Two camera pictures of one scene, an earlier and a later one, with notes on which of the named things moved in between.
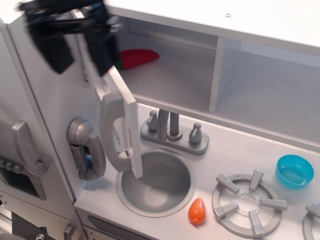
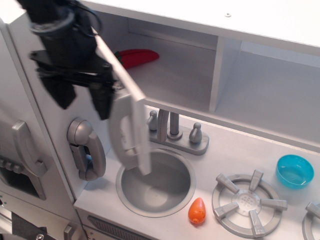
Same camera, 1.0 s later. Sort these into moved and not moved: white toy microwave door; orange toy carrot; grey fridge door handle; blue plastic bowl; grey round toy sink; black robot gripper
Moved: black robot gripper; white toy microwave door
Not moved: grey round toy sink; grey fridge door handle; orange toy carrot; blue plastic bowl
